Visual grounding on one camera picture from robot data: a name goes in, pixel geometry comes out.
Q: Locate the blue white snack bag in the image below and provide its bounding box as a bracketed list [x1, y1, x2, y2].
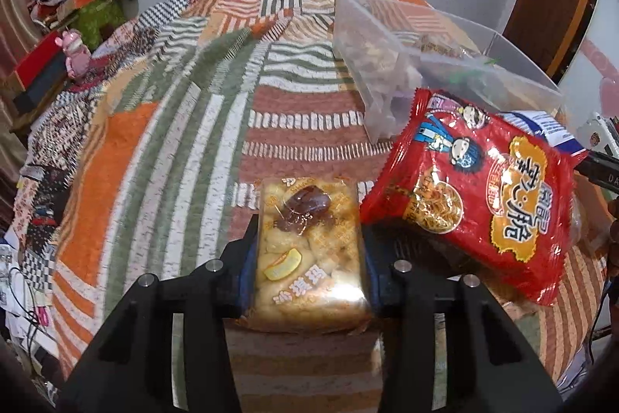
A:
[499, 110, 588, 163]

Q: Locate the red noodle snack bag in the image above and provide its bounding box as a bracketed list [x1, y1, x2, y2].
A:
[360, 89, 587, 306]

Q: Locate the shaqima pastry clear packet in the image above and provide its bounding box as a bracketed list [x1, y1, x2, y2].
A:
[242, 176, 370, 333]

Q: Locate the right human hand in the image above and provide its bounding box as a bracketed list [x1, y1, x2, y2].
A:
[606, 198, 619, 279]

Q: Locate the patchwork striped bed quilt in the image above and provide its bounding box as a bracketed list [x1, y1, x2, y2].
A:
[8, 0, 609, 413]

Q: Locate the clear plastic storage bin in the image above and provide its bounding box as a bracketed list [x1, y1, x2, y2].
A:
[333, 0, 564, 144]

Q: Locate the red gift box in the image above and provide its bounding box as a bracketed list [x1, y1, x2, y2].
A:
[14, 30, 61, 91]

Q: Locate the pink plush toy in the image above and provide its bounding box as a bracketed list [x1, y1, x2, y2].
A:
[55, 28, 91, 81]

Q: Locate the green gift bag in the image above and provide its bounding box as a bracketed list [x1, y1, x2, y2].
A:
[69, 0, 127, 51]

